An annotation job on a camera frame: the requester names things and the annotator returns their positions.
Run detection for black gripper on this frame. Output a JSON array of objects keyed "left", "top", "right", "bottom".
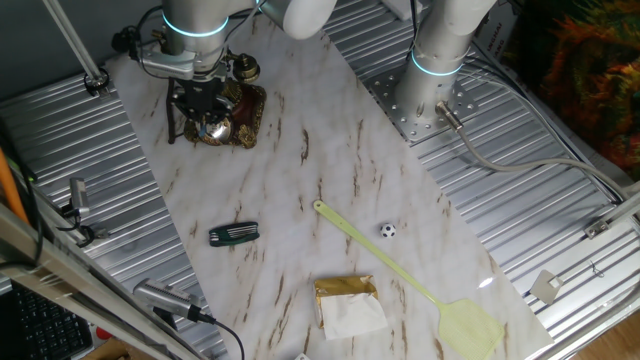
[{"left": 171, "top": 77, "right": 237, "bottom": 132}]

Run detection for black fuzzy microphone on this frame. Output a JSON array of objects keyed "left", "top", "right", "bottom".
[{"left": 110, "top": 25, "right": 140, "bottom": 54}]

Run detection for green hex key set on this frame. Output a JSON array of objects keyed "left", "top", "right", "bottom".
[{"left": 208, "top": 221, "right": 261, "bottom": 248}]

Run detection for grey tripod pole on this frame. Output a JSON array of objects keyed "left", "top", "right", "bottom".
[{"left": 42, "top": 0, "right": 111, "bottom": 97}]

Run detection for orange pole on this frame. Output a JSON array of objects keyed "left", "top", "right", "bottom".
[{"left": 0, "top": 147, "right": 30, "bottom": 224}]

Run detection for gold tissue pack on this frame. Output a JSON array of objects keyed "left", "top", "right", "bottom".
[{"left": 313, "top": 274, "right": 390, "bottom": 342}]

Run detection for brown cardboard box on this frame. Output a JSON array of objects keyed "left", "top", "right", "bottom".
[{"left": 82, "top": 339, "right": 132, "bottom": 360}]

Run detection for black keyboard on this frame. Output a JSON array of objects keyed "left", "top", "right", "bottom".
[{"left": 9, "top": 282, "right": 94, "bottom": 360}]

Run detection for white box with red print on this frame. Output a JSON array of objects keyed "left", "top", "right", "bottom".
[{"left": 472, "top": 0, "right": 524, "bottom": 57}]

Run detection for yellow-green fly swatter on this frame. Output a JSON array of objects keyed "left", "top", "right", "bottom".
[{"left": 313, "top": 199, "right": 506, "bottom": 360}]

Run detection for orange green fuzzy plush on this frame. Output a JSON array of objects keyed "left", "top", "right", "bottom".
[{"left": 504, "top": 0, "right": 640, "bottom": 182}]

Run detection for dark phone cord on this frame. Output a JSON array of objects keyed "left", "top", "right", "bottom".
[{"left": 164, "top": 78, "right": 178, "bottom": 145}]

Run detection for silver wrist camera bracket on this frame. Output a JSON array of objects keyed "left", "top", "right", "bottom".
[{"left": 134, "top": 42, "right": 201, "bottom": 81}]

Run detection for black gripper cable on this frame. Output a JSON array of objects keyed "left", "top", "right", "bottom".
[{"left": 134, "top": 4, "right": 266, "bottom": 81}]

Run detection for metal camera mount clamp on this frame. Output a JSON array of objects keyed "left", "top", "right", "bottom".
[{"left": 55, "top": 176, "right": 109, "bottom": 247}]

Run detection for silver ribbed camera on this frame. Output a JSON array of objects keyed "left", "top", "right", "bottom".
[{"left": 133, "top": 278, "right": 207, "bottom": 324}]

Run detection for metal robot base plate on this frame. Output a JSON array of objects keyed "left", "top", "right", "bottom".
[{"left": 362, "top": 64, "right": 479, "bottom": 144}]

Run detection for aluminium frame bar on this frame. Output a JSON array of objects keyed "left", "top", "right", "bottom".
[
  {"left": 598, "top": 188, "right": 640, "bottom": 227},
  {"left": 0, "top": 202, "right": 202, "bottom": 360}
]

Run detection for black camera cable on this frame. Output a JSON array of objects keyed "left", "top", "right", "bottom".
[{"left": 199, "top": 313, "right": 247, "bottom": 360}]

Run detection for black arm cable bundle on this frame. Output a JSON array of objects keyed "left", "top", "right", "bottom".
[{"left": 407, "top": 0, "right": 422, "bottom": 52}]

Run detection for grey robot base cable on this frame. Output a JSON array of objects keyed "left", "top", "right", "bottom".
[{"left": 434, "top": 100, "right": 629, "bottom": 199}]

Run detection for white and black floor cables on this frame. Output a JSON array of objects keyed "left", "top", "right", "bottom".
[{"left": 464, "top": 49, "right": 632, "bottom": 202}]

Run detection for small metal bracket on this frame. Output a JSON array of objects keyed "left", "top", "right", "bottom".
[{"left": 583, "top": 218, "right": 613, "bottom": 240}]

